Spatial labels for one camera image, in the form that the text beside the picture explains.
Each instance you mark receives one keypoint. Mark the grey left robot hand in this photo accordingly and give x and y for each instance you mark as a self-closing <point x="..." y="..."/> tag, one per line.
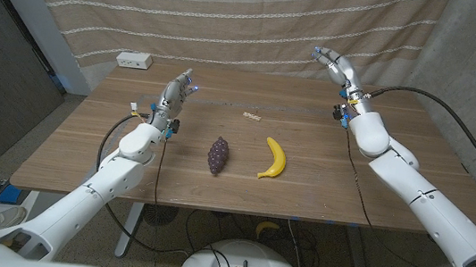
<point x="172" y="99"/>

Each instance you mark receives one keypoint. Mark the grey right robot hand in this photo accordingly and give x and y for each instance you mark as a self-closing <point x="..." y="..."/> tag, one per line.
<point x="344" y="71"/>

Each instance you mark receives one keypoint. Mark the wooden clothespin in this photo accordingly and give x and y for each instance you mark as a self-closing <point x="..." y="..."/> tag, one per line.
<point x="252" y="116"/>

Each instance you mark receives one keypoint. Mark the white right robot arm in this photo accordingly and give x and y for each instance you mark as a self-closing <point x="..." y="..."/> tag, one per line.
<point x="436" y="210"/>

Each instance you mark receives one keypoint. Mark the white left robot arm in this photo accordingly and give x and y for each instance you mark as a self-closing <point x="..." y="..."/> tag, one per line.
<point x="87" y="197"/>

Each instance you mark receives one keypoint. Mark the purple toy grapes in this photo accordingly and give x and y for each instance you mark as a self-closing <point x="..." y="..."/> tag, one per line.
<point x="218" y="156"/>

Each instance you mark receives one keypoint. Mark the yellow toy banana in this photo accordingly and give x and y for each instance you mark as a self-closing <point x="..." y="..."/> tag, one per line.
<point x="278" y="158"/>

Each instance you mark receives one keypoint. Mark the yellow banana under table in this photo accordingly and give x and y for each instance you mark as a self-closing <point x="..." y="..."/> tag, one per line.
<point x="265" y="226"/>

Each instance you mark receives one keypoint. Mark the white power strip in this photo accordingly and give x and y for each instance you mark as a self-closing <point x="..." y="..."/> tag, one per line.
<point x="134" y="59"/>

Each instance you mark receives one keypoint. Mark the beige striped backdrop cloth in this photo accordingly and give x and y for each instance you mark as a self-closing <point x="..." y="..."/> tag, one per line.
<point x="232" y="29"/>

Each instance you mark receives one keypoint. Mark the black round floor grille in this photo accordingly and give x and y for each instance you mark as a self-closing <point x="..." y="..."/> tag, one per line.
<point x="160" y="215"/>

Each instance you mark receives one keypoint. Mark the white table leg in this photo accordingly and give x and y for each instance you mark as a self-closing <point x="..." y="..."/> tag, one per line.
<point x="130" y="229"/>
<point x="357" y="259"/>

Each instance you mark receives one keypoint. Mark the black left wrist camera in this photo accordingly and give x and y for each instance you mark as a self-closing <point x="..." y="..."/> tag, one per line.
<point x="173" y="127"/>

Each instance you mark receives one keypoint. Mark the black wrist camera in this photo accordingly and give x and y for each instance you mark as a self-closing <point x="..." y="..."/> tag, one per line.
<point x="173" y="127"/>
<point x="340" y="113"/>

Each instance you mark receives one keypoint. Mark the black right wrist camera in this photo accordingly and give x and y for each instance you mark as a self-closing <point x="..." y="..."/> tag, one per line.
<point x="340" y="113"/>

